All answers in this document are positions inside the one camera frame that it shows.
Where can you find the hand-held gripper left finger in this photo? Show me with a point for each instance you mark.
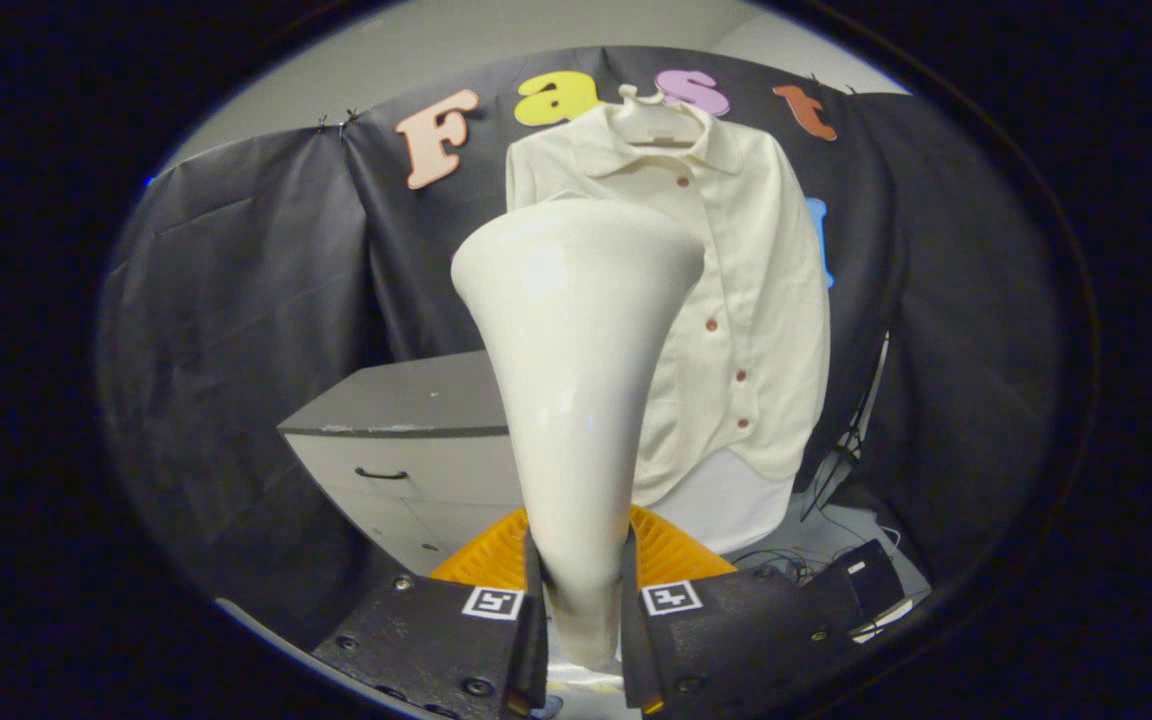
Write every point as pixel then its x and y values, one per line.
pixel 436 640

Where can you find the grey drawer cabinet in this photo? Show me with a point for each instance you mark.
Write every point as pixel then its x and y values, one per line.
pixel 406 400

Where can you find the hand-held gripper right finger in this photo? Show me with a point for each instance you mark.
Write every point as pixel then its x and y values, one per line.
pixel 736 640

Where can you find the black box device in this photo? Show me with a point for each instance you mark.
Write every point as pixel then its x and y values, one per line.
pixel 871 585

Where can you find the white clothes hanger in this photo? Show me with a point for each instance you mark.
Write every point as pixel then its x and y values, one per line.
pixel 661 125

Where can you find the white garment steamer head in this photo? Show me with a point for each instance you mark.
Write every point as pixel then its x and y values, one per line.
pixel 576 380

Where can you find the black backdrop cloth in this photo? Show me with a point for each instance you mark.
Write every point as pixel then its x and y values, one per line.
pixel 236 320

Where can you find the cream button-up shirt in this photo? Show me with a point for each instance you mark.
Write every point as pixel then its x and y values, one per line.
pixel 766 300

